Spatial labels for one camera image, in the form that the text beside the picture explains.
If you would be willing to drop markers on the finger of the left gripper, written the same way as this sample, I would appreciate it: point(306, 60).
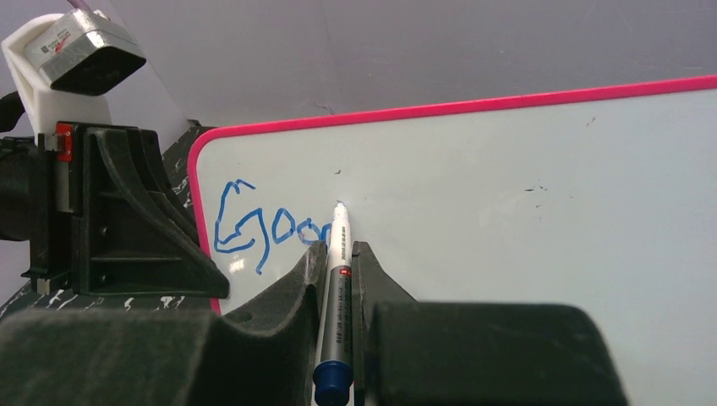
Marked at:
point(132, 237)

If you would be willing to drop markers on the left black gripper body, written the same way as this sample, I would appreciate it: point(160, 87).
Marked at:
point(35, 197)

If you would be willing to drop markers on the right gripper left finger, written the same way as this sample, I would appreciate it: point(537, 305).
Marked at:
point(262, 353)

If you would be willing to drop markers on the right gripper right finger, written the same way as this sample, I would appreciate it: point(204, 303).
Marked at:
point(410, 352)

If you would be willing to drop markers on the blue capped whiteboard marker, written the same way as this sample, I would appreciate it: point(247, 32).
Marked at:
point(333, 373)

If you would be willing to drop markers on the pink framed whiteboard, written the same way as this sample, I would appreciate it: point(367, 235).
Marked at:
point(601, 198)

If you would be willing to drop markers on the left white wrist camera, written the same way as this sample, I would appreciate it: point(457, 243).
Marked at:
point(63, 65)

